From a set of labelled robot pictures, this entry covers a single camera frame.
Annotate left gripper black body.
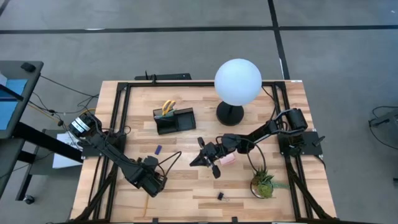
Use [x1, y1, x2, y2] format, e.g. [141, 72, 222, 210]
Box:
[123, 154, 169, 190]

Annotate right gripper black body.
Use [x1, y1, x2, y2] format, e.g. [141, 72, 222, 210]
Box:
[197, 136, 227, 180]

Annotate pink sticky note pad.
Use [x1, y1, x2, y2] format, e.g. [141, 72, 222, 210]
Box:
[219, 153, 236, 166]

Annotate yellow handled scissors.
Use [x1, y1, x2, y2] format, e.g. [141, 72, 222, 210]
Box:
[161, 99, 177, 118]

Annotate black mesh desk organizer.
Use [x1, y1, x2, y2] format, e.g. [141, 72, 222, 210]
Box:
[152, 107, 197, 136]

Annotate succulent plant in dark bowl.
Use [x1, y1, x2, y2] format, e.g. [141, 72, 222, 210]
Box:
[249, 166, 290, 200]

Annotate white globe table lamp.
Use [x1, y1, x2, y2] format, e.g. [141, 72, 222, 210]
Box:
[213, 57, 263, 127]

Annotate white paper sheet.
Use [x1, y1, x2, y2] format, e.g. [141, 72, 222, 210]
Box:
[52, 130, 87, 170]

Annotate long black bar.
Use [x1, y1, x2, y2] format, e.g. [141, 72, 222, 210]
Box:
[134, 72, 193, 82]

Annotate black clamp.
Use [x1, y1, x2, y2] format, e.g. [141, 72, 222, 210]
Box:
[143, 70, 158, 85]

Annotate grey desk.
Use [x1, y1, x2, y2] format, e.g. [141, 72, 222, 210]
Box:
[0, 60, 45, 200]

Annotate blue screen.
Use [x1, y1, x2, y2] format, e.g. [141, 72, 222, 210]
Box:
[0, 77, 29, 131]

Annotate black computer mouse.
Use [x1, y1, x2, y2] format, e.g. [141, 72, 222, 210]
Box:
[20, 62, 37, 73]

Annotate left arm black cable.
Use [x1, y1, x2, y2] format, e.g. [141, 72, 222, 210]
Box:
[156, 151, 183, 179]

